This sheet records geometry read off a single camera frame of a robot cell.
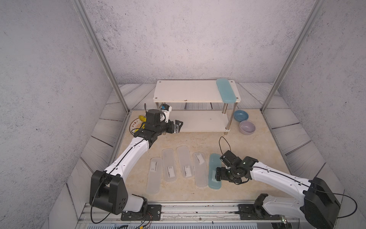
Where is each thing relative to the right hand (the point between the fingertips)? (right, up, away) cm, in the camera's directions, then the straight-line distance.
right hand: (222, 178), depth 80 cm
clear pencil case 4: (-11, +2, +9) cm, 14 cm away
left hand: (-25, +32, +1) cm, 40 cm away
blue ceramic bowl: (+23, +36, +35) cm, 55 cm away
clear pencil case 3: (-20, +4, +9) cm, 22 cm away
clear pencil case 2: (-31, +5, +9) cm, 33 cm away
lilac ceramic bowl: (+24, +27, +25) cm, 44 cm away
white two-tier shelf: (-13, +49, +4) cm, 51 cm away
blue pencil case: (+4, +49, +4) cm, 49 cm away
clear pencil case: (-39, -1, +5) cm, 39 cm away
